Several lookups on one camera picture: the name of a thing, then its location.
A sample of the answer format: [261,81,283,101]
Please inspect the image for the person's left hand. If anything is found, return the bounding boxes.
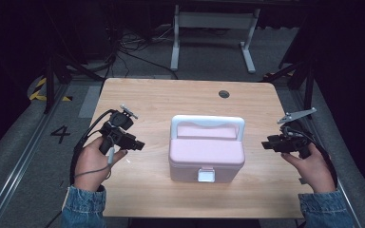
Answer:
[73,136,128,193]

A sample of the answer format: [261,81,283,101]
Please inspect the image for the black floor cables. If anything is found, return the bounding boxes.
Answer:
[99,28,180,96]

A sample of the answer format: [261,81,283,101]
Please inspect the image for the person's right hand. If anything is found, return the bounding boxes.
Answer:
[280,142,337,195]

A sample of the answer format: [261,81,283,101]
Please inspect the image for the grey thin cable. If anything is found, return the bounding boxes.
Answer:
[73,145,116,181]

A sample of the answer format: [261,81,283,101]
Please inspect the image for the black metal stand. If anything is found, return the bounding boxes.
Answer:
[261,55,318,121]
[43,51,106,115]

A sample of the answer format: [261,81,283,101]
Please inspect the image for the white metal desk frame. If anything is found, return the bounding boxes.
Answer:
[169,4,261,75]

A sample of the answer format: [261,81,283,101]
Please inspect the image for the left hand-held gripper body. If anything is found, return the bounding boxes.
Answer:
[99,104,140,157]

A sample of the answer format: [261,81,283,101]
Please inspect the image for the grey metal floor rail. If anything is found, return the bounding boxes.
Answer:
[0,84,69,228]

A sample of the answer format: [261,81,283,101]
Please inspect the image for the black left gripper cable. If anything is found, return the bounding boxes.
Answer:
[68,108,117,186]

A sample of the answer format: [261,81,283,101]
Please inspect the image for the pink box with white handle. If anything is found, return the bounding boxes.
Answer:
[167,114,246,184]

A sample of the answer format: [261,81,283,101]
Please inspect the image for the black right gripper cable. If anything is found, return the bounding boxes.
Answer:
[283,125,339,189]

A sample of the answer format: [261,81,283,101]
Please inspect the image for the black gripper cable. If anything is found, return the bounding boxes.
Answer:
[283,125,339,189]
[68,108,117,186]

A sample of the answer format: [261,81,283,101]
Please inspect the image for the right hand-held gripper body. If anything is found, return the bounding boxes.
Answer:
[277,106,318,160]

